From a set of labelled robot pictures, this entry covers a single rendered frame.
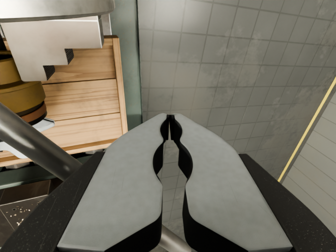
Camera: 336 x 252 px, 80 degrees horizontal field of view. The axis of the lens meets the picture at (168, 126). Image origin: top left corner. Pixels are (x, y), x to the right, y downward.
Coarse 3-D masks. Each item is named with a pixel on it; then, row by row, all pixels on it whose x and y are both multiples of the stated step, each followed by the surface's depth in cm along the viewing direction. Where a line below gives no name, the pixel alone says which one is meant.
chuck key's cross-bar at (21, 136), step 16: (0, 112) 8; (0, 128) 8; (16, 128) 9; (32, 128) 9; (16, 144) 9; (32, 144) 9; (48, 144) 10; (32, 160) 9; (48, 160) 9; (64, 160) 10; (64, 176) 10; (160, 240) 14; (176, 240) 14
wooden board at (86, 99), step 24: (72, 48) 45; (96, 48) 47; (72, 72) 48; (96, 72) 49; (120, 72) 49; (48, 96) 49; (72, 96) 51; (96, 96) 53; (120, 96) 53; (72, 120) 54; (96, 120) 56; (120, 120) 59; (72, 144) 58; (96, 144) 58
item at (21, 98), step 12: (0, 60) 24; (12, 60) 25; (0, 72) 24; (12, 72) 25; (0, 84) 25; (12, 84) 25; (24, 84) 25; (36, 84) 28; (0, 96) 25; (12, 96) 25; (24, 96) 26; (36, 96) 28; (12, 108) 26; (24, 108) 27; (36, 108) 29; (36, 120) 29
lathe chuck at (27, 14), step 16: (0, 0) 13; (16, 0) 13; (32, 0) 14; (48, 0) 15; (64, 0) 16; (80, 0) 17; (96, 0) 19; (112, 0) 23; (0, 16) 13; (16, 16) 14; (32, 16) 14; (48, 16) 15; (64, 16) 16; (80, 16) 18
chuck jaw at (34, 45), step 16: (96, 16) 24; (16, 32) 23; (32, 32) 23; (48, 32) 24; (64, 32) 24; (80, 32) 24; (96, 32) 25; (16, 48) 24; (32, 48) 24; (48, 48) 25; (64, 48) 25; (16, 64) 25; (32, 64) 25; (48, 64) 25; (64, 64) 26; (32, 80) 26
